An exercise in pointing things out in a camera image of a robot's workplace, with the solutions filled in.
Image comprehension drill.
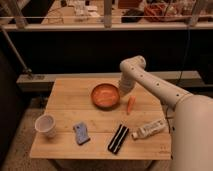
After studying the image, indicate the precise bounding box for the orange pepper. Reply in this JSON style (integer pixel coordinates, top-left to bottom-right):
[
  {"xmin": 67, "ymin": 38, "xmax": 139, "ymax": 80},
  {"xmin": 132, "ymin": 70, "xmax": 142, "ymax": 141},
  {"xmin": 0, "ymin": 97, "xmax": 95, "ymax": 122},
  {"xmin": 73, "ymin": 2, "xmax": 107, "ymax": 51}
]
[{"xmin": 127, "ymin": 96, "xmax": 136, "ymax": 115}]

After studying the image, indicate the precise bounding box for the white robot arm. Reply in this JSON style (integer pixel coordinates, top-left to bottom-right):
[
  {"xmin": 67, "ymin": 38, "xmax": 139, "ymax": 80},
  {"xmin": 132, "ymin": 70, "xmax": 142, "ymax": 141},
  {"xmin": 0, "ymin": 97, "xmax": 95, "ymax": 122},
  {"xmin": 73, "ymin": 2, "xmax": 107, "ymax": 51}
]
[{"xmin": 119, "ymin": 55, "xmax": 213, "ymax": 171}]

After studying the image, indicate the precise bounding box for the orange ceramic bowl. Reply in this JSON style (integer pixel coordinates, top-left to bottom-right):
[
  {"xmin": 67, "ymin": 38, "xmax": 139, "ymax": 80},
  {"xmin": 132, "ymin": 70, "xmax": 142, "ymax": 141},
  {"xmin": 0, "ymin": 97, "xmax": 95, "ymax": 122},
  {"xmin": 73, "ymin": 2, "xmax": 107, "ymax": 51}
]
[{"xmin": 91, "ymin": 83, "xmax": 120, "ymax": 109}]

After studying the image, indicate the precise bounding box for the wooden table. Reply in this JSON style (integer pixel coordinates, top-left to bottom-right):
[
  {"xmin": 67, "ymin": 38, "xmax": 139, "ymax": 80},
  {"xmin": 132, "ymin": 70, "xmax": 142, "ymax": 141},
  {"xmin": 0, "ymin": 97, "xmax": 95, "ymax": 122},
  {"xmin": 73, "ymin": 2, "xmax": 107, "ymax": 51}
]
[{"xmin": 30, "ymin": 78, "xmax": 171, "ymax": 160}]

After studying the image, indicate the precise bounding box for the black striped case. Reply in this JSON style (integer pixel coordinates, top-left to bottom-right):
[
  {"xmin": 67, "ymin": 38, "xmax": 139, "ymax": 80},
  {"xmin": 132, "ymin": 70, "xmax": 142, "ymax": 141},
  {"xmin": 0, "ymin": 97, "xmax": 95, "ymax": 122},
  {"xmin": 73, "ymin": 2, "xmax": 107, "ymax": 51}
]
[{"xmin": 107, "ymin": 124, "xmax": 129, "ymax": 154}]

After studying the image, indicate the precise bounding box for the blue sponge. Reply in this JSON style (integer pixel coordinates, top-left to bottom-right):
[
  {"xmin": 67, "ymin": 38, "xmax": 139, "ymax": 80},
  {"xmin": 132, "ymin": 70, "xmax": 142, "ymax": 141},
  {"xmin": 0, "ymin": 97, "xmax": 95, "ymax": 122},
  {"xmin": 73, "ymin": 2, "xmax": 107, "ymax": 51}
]
[{"xmin": 73, "ymin": 122, "xmax": 90, "ymax": 145}]

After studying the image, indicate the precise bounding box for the clear plastic bottle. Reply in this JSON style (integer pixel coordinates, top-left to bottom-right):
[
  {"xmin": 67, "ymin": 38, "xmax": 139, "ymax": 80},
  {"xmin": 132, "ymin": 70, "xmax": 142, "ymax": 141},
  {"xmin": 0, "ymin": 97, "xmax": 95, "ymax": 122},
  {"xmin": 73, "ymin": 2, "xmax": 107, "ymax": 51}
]
[{"xmin": 132, "ymin": 119, "xmax": 166, "ymax": 140}]

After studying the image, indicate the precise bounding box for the white paper cup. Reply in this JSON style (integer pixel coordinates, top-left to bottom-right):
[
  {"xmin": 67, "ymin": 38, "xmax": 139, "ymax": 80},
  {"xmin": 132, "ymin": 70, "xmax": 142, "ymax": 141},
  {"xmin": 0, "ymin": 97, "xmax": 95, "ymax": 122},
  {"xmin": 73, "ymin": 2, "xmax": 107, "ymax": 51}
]
[{"xmin": 35, "ymin": 114, "xmax": 56, "ymax": 138}]

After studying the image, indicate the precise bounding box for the diagonal metal pole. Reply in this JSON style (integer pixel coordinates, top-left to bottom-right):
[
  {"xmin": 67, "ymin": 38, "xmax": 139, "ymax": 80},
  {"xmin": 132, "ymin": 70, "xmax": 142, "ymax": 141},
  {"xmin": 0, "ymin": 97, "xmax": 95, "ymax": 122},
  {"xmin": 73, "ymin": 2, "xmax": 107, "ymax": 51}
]
[{"xmin": 0, "ymin": 26, "xmax": 33, "ymax": 78}]

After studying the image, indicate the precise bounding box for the metal railing shelf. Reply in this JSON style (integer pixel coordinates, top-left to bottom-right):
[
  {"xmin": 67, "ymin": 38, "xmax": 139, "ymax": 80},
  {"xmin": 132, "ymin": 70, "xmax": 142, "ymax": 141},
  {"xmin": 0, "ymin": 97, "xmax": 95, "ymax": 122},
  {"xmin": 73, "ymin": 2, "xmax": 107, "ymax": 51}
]
[{"xmin": 0, "ymin": 0, "xmax": 213, "ymax": 31}]

